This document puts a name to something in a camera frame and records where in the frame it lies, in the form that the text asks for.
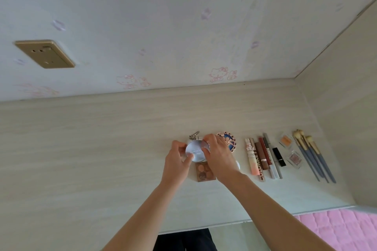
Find person's right hand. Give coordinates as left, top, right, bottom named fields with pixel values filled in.
left=201, top=134, right=248, bottom=185

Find person's left hand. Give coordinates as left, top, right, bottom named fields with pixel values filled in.
left=160, top=140, right=195, bottom=189

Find rose gold floral compact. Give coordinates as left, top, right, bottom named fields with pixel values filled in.
left=216, top=132, right=237, bottom=153

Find brown eyeshadow quad palette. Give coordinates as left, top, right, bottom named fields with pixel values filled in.
left=195, top=162, right=217, bottom=183

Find silver round cushion compact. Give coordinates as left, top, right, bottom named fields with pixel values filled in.
left=185, top=131, right=212, bottom=163

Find pink cat lip tube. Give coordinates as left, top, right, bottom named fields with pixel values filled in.
left=244, top=138, right=260, bottom=175

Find rose gold brown lipstick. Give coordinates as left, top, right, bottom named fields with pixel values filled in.
left=254, top=142, right=270, bottom=171

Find red lip gloss tube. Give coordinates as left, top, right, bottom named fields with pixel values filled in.
left=258, top=136, right=279, bottom=180

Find small black case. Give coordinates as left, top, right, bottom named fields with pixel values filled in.
left=272, top=147, right=287, bottom=167

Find orange single eyeshadow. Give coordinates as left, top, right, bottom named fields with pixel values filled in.
left=279, top=132, right=294, bottom=148

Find pink glitter single eyeshadow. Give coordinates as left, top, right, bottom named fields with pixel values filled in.
left=287, top=151, right=304, bottom=167

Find set of makeup brushes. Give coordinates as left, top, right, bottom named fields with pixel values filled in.
left=294, top=139, right=321, bottom=182

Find person's left forearm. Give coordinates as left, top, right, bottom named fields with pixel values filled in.
left=101, top=183, right=182, bottom=251

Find person's right forearm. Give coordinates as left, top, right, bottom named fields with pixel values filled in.
left=225, top=174, right=336, bottom=251

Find person's black trousers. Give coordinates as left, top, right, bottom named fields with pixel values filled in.
left=153, top=228, right=218, bottom=251

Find light wooden side panel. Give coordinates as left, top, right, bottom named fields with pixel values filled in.
left=294, top=0, right=377, bottom=210

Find pink quilted mat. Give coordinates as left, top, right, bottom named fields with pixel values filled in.
left=293, top=208, right=377, bottom=251

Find white panelled bed frame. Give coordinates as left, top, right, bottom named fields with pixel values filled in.
left=291, top=204, right=377, bottom=216

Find gold wall socket plate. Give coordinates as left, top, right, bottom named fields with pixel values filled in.
left=15, top=39, right=76, bottom=69

